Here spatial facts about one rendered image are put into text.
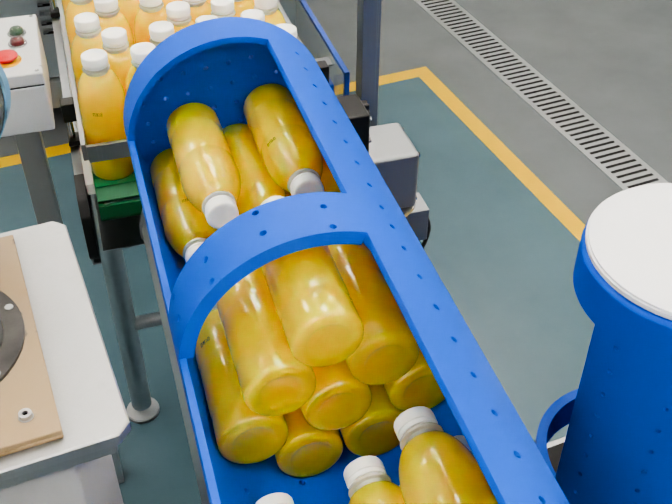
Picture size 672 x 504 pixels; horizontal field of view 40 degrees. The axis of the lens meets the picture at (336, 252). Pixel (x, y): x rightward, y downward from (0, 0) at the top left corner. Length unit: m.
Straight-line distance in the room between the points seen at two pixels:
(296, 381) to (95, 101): 0.70
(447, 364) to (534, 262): 2.02
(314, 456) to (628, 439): 0.48
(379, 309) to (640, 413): 0.46
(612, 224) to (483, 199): 1.76
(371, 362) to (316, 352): 0.06
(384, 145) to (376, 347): 0.82
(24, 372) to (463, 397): 0.39
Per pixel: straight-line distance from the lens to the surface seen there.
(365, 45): 1.84
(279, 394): 0.90
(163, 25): 1.53
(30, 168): 1.64
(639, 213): 1.28
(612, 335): 1.20
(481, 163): 3.15
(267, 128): 1.18
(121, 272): 2.02
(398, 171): 1.65
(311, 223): 0.88
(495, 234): 2.86
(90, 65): 1.45
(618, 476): 1.36
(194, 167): 1.13
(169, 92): 1.28
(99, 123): 1.48
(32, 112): 1.49
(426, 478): 0.79
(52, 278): 0.99
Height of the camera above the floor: 1.78
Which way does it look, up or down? 40 degrees down
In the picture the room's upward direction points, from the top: straight up
